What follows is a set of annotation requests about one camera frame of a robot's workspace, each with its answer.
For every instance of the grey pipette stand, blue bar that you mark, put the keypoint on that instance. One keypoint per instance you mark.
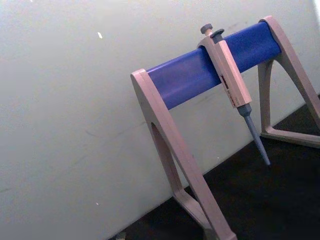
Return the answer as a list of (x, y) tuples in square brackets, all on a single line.
[(187, 75)]

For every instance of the grey pipette with blue tip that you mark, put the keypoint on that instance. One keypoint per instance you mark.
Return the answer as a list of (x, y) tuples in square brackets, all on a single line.
[(232, 77)]

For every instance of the black table cloth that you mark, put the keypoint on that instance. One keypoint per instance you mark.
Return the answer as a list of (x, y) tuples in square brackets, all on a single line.
[(262, 200)]

